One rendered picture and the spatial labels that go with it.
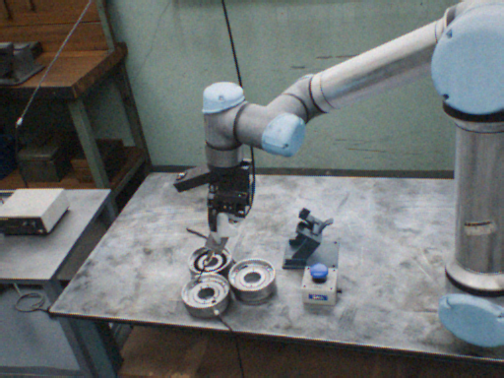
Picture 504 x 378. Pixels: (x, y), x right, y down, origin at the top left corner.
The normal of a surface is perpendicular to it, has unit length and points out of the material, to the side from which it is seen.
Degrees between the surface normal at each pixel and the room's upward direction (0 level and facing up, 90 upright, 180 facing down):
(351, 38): 90
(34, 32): 90
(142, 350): 0
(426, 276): 0
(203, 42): 90
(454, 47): 83
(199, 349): 0
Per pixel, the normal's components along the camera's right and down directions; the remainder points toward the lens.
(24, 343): -0.13, -0.83
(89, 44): -0.24, 0.56
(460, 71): -0.56, 0.40
